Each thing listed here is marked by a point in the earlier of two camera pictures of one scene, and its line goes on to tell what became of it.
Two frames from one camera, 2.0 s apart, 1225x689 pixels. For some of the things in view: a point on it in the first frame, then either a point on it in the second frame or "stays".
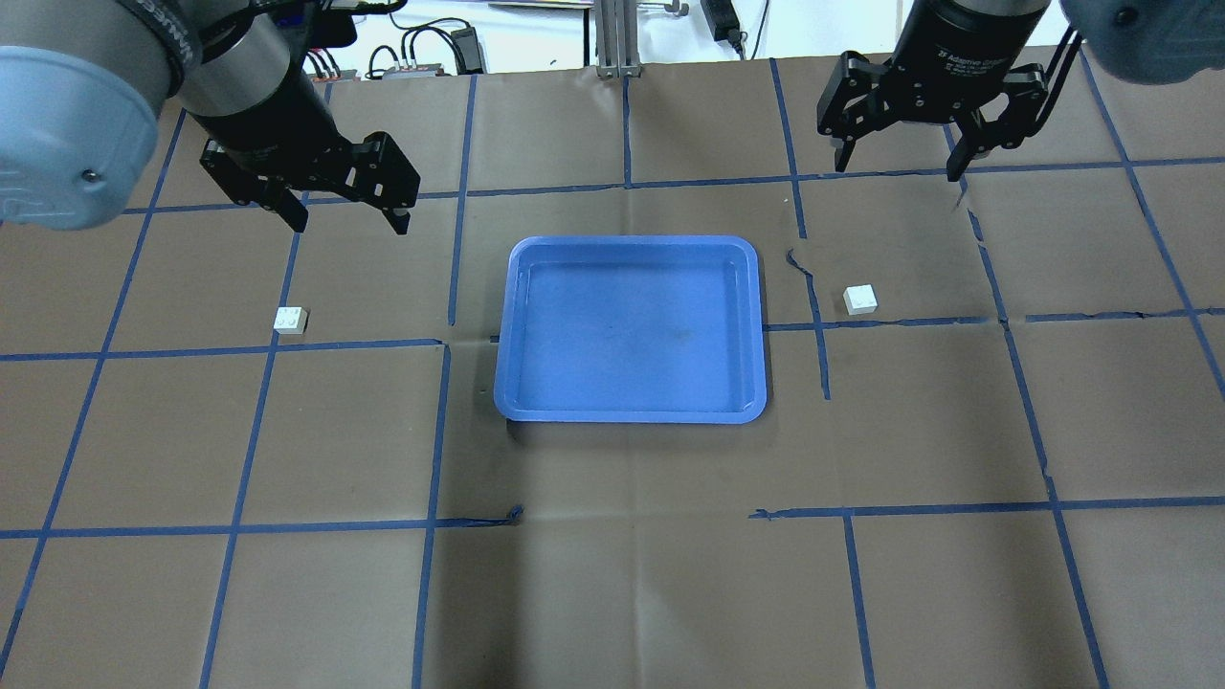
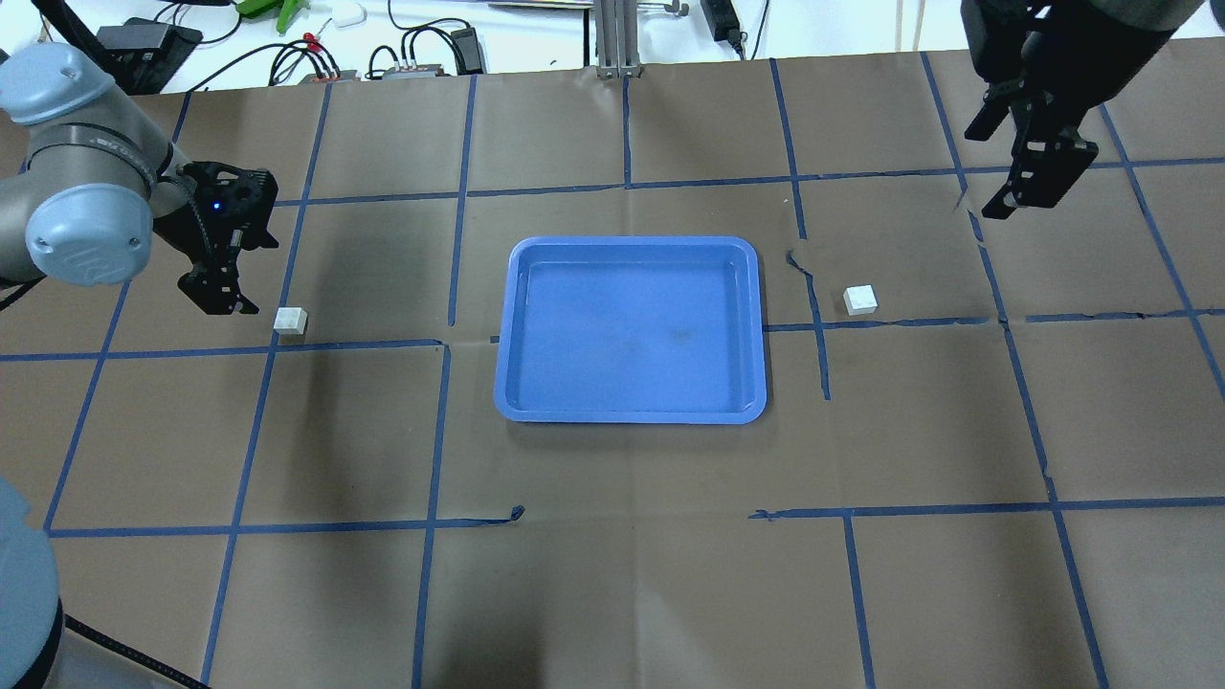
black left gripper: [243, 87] -> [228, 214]
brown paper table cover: [235, 454] stays
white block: [291, 320] stays
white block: [859, 299] stays
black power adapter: [723, 23] stays
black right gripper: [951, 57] -> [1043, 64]
